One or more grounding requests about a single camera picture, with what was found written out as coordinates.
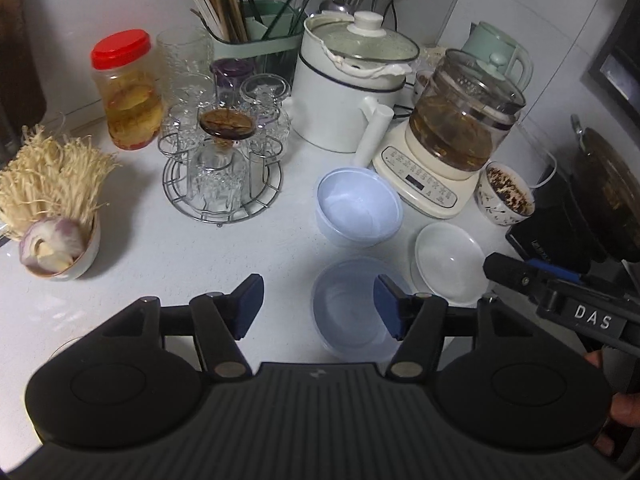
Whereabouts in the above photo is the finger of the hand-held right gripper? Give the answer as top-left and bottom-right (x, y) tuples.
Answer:
(483, 252), (572, 319)
(527, 258), (584, 284)

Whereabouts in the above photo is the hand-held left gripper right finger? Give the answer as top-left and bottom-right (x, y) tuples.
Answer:
(373, 273), (502, 381)

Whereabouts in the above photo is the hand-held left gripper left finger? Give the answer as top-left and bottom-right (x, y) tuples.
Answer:
(134, 273), (265, 382)

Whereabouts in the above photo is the light blue bowl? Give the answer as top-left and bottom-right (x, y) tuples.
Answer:
(315, 167), (404, 248)
(311, 258), (416, 361)

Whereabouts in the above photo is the small white dish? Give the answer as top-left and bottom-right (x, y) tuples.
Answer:
(410, 222), (491, 307)

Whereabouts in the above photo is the person's right hand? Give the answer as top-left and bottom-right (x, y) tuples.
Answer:
(584, 350), (640, 457)

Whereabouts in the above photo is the black induction cooker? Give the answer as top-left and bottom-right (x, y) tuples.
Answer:
(505, 162), (601, 273)

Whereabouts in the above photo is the patterned cup with seeds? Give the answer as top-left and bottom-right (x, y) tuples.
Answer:
(477, 161), (537, 228)

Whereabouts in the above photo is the dark wok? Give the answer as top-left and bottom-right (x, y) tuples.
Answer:
(570, 114), (640, 261)

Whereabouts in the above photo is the glass kettle cream base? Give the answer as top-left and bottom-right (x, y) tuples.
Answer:
(371, 49), (527, 221)

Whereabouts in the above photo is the white ceramic bowl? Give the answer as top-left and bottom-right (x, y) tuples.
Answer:
(22, 212), (102, 281)

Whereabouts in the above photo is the amber base glass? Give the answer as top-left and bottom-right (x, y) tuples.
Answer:
(189, 109), (255, 211)

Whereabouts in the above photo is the cut purple onion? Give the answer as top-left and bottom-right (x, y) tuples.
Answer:
(19, 217), (86, 273)

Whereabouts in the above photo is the white electric pot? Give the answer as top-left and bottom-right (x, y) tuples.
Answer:
(290, 10), (421, 170)

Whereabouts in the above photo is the dark framed panel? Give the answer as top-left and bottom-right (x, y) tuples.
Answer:
(580, 0), (640, 126)

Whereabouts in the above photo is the pale green kettle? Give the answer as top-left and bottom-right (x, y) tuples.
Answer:
(460, 21), (534, 92)

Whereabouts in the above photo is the purple glass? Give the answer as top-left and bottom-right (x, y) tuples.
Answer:
(210, 58), (256, 111)

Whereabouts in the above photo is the enoki mushroom bunch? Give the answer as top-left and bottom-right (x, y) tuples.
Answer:
(0, 127), (121, 241)

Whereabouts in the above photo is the red lid plastic jar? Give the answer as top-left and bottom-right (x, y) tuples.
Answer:
(91, 30), (165, 151)

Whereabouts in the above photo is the green chopstick holder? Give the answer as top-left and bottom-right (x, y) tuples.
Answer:
(207, 0), (308, 91)

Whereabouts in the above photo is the bundle of wooden chopsticks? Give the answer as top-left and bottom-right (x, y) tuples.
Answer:
(187, 0), (248, 43)

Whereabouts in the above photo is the round wire cup rack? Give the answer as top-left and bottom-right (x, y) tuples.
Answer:
(159, 105), (283, 226)

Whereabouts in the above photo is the wire rack with glasses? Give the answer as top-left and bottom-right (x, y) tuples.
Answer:
(156, 27), (292, 211)

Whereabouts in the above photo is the black power cable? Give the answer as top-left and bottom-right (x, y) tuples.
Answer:
(389, 0), (408, 36)

